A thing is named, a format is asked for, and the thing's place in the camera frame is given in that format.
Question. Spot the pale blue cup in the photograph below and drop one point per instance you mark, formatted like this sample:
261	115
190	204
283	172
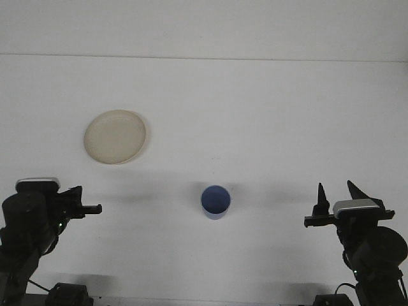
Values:
216	212

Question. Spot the pale round plate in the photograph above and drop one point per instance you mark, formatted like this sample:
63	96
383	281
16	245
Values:
114	137

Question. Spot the arm grey camera box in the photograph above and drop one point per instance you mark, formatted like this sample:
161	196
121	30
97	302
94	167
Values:
355	207
38	183

